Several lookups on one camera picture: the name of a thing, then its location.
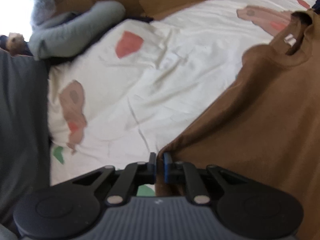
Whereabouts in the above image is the brown t-shirt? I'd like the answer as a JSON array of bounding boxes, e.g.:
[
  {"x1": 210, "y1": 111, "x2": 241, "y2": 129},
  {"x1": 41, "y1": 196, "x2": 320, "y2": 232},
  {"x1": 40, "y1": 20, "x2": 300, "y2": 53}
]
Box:
[{"x1": 163, "y1": 10, "x2": 319, "y2": 239}]

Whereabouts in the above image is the cream bear print blanket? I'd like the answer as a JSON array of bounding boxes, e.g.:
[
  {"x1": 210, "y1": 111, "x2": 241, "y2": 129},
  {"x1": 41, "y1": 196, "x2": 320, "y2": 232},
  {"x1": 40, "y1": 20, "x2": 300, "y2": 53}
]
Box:
[{"x1": 48, "y1": 0, "x2": 316, "y2": 185}]

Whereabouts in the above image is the dark grey pillow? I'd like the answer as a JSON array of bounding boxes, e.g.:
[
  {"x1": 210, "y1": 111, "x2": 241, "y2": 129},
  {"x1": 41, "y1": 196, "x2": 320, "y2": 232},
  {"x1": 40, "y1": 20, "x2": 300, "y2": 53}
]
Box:
[{"x1": 0, "y1": 50, "x2": 50, "y2": 231}]

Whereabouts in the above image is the grey neck pillow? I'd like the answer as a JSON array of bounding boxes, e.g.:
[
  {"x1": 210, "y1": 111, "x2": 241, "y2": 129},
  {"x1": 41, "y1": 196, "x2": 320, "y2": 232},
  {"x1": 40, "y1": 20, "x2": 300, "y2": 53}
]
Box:
[{"x1": 28, "y1": 1, "x2": 126, "y2": 60}]

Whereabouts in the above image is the teddy bear toy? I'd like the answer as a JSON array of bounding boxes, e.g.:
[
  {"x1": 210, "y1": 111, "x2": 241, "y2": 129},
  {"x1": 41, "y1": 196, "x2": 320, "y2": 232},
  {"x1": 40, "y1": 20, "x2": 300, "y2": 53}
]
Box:
[{"x1": 5, "y1": 33, "x2": 32, "y2": 56}]

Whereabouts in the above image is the white pillow in plastic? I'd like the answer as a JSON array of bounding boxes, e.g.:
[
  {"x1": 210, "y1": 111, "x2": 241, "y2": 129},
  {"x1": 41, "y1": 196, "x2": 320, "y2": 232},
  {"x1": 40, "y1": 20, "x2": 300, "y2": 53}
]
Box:
[{"x1": 30, "y1": 0, "x2": 56, "y2": 29}]

